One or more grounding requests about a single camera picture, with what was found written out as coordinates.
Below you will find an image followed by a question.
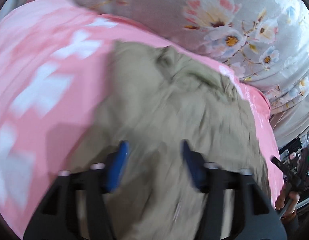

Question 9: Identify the pink white patterned blanket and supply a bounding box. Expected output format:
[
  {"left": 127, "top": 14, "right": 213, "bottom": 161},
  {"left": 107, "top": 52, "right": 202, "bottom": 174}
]
[{"left": 0, "top": 0, "right": 283, "bottom": 237}]

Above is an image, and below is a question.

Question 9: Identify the grey floral bed sheet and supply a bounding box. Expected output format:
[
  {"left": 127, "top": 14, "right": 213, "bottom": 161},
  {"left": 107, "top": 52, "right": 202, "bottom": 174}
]
[{"left": 75, "top": 0, "right": 309, "bottom": 147}]

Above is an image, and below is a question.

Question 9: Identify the person right hand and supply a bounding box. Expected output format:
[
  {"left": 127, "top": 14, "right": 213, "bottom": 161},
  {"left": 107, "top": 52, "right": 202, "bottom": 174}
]
[{"left": 271, "top": 157, "right": 301, "bottom": 223}]

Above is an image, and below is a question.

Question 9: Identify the khaki quilted puffer jacket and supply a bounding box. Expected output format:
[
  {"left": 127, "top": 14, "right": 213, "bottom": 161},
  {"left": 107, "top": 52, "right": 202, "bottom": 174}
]
[{"left": 70, "top": 41, "right": 271, "bottom": 239}]

